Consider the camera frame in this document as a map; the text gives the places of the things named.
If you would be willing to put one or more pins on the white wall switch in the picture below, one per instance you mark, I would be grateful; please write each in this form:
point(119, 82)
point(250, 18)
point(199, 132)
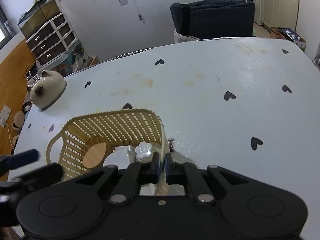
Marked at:
point(123, 1)

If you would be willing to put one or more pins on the patterned stand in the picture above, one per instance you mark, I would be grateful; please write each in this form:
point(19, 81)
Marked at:
point(77, 61)

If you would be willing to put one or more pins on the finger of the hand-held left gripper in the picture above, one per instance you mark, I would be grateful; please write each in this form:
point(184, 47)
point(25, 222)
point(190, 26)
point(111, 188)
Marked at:
point(40, 176)
point(20, 160)

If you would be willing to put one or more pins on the white kitchen base cabinets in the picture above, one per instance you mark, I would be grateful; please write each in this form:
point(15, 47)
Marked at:
point(280, 2)

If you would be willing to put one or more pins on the glass aquarium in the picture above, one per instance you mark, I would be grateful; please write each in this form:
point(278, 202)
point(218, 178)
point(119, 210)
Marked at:
point(37, 17)

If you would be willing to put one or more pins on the white round device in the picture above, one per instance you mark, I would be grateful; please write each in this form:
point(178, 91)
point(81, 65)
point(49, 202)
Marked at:
point(115, 160)

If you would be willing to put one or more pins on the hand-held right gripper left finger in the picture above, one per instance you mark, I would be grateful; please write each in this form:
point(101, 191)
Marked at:
point(158, 168)

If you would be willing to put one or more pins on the white drawer unit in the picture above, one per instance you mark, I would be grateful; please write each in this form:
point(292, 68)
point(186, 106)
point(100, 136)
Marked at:
point(50, 40)

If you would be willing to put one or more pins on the beige cat-shaped ceramic pot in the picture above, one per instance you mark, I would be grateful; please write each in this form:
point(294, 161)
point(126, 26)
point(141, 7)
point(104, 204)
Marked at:
point(48, 90)

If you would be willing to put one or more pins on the white wall socket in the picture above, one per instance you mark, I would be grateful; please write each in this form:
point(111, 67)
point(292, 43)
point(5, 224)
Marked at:
point(5, 116)

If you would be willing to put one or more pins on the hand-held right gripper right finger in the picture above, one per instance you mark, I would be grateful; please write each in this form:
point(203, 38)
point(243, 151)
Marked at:
point(167, 171)

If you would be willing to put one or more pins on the dark covered chair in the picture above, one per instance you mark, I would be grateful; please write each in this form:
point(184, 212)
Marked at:
point(215, 20)

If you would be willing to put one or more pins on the cream woven plastic basket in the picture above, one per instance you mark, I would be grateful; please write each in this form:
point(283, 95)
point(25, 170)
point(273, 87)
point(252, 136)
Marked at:
point(112, 127)

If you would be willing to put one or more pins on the patterned gift bag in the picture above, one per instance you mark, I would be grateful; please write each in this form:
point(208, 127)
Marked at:
point(287, 36)

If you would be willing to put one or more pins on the white charger plug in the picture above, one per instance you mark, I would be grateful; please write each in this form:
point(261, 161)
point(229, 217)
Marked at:
point(125, 151)

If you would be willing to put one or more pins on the window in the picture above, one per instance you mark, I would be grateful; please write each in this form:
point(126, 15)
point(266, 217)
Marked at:
point(5, 27)

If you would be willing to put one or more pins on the round wooden disc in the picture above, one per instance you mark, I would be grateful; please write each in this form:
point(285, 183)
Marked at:
point(94, 156)

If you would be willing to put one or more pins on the pile of floor clutter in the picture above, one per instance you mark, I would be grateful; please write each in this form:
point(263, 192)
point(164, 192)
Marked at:
point(20, 120)

